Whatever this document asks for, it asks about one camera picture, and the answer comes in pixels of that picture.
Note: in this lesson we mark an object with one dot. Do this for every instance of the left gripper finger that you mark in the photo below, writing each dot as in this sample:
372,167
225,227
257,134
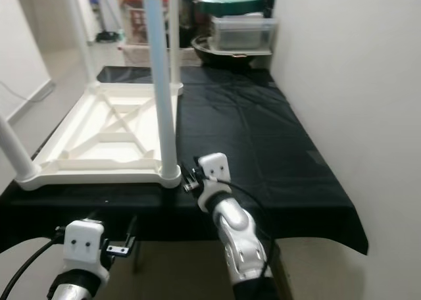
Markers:
92,218
131,233

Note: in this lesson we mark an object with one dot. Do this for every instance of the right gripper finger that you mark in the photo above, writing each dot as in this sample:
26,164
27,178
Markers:
196,166
187,177

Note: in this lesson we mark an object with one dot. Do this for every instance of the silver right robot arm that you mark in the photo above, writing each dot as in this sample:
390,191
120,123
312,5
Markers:
240,241

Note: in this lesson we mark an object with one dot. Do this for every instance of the black tablecloth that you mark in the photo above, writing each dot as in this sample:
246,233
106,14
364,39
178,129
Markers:
250,142

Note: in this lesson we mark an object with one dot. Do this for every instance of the black wok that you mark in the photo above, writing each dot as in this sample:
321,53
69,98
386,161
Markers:
230,56

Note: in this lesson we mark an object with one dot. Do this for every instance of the beige stone bench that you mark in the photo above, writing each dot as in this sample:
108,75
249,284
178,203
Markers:
138,55

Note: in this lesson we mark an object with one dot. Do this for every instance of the clear plastic storage box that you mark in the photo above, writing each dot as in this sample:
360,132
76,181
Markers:
243,33

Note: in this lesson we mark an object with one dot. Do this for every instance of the black plastic bag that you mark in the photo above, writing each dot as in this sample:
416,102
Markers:
191,24

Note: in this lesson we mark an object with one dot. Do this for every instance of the black floor mop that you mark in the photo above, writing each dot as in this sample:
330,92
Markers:
106,35

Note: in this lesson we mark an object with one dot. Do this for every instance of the orange lid storage box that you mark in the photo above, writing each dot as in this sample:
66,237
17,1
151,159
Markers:
135,17

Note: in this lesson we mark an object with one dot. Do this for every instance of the green plastic lid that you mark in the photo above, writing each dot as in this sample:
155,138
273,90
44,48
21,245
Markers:
233,4

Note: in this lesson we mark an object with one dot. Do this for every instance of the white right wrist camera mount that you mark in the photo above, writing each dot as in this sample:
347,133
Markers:
216,172

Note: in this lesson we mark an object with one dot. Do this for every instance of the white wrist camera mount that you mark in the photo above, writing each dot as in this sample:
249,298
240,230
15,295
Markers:
85,246
216,172

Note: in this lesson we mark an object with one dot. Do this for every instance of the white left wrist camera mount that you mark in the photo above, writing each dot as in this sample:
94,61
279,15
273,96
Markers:
85,246

